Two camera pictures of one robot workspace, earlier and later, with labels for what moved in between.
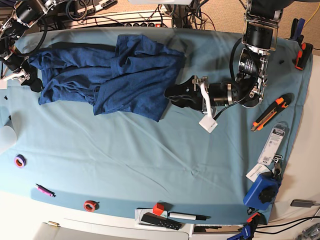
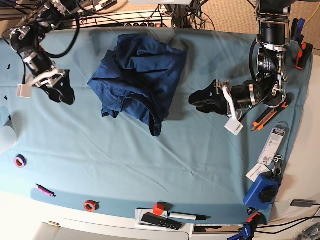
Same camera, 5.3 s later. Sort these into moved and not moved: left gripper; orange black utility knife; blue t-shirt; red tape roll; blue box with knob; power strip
Moved: left gripper; blue t-shirt
Not moved: blue box with knob; red tape roll; power strip; orange black utility knife
